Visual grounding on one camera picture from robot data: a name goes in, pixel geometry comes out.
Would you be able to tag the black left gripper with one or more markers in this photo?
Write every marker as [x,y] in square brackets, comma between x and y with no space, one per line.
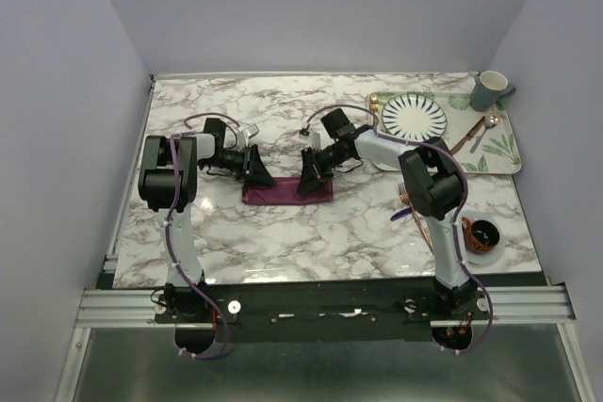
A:
[252,164]

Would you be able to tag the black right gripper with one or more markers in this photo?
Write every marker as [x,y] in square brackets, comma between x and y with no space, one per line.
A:
[310,170]

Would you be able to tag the purple satin napkin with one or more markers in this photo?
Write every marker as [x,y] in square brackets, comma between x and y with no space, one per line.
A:
[284,193]

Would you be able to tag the rose gold fork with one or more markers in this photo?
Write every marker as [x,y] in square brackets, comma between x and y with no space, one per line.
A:
[405,199]

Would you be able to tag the purple handled knife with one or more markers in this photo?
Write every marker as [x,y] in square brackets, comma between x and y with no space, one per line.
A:
[402,213]

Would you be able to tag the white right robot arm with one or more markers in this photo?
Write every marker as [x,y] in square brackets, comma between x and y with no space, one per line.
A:
[434,182]

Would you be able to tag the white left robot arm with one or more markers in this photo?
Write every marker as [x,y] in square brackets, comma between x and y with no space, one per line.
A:
[168,184]

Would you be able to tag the gold spoon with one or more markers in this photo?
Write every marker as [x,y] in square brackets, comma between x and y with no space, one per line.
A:
[373,102]

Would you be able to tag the striped white blue plate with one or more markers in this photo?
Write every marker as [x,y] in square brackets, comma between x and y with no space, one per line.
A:
[413,117]

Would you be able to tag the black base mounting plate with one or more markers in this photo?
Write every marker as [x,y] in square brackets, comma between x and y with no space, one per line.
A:
[386,328]

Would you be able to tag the leaf pattern serving tray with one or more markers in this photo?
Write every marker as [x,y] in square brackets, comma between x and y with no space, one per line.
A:
[498,153]

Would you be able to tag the silver spoon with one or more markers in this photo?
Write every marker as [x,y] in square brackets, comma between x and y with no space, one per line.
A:
[489,123]

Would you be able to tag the white saucer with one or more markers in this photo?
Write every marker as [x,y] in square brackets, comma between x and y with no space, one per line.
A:
[489,257]

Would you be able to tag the grey green mug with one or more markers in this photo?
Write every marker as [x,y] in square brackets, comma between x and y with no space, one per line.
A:
[490,87]

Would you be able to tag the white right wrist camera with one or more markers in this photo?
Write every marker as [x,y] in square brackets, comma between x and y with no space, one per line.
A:
[314,140]

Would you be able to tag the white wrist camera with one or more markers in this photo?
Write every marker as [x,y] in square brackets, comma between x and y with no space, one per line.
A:
[314,140]
[246,133]

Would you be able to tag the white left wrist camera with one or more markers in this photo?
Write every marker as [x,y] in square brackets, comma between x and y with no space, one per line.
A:
[246,133]

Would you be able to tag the brown handled knife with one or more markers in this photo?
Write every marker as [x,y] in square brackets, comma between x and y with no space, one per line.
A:
[470,134]

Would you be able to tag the round table cable hole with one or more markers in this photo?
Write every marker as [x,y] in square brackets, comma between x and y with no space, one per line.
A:
[480,236]

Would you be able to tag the aluminium frame rail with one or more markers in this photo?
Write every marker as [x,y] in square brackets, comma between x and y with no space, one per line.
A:
[526,305]

